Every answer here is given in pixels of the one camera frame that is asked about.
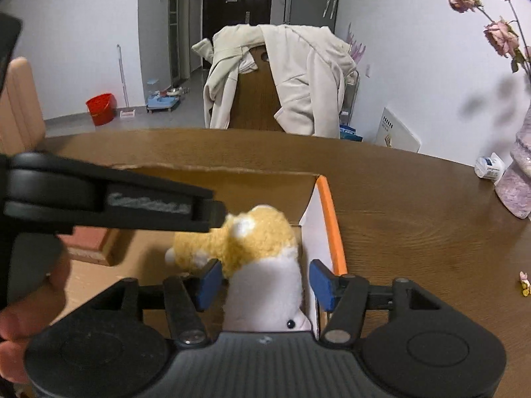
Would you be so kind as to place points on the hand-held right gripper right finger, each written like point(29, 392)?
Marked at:
point(321, 285)

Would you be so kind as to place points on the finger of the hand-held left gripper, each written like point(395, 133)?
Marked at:
point(218, 214)

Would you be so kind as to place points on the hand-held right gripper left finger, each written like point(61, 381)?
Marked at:
point(210, 285)

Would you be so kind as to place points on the yellow and white plush toy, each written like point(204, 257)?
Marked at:
point(261, 282)

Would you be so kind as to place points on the red cardboard box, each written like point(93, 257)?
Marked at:
point(265, 190)

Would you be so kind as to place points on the person's left hand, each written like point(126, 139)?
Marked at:
point(16, 331)

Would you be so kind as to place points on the pink suitcase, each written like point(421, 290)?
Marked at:
point(18, 107)

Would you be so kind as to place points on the red bucket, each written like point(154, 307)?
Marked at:
point(101, 110)

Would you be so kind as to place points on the wooden chair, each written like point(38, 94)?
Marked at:
point(255, 99)

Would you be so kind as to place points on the blue pet feeder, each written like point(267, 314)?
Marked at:
point(162, 101)

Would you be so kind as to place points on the mop stick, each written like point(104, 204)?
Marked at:
point(122, 78)

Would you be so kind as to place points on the blue box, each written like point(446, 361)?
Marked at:
point(350, 133)

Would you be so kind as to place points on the beige coat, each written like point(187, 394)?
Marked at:
point(298, 74)

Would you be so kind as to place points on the metal storage rack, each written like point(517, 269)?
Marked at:
point(350, 99)

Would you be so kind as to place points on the small pink figurine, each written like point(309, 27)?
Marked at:
point(525, 282)

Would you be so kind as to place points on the small white bottle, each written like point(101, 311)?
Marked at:
point(489, 168)

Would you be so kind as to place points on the dark entrance door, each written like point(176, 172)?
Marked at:
point(236, 8)

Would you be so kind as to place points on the pink textured vase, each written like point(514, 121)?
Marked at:
point(518, 174)

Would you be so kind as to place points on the dried pink roses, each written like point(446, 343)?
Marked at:
point(500, 35)

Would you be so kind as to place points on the white wall heater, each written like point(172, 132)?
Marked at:
point(396, 132)

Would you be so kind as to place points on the purple wall decal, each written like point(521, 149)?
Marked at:
point(356, 47)

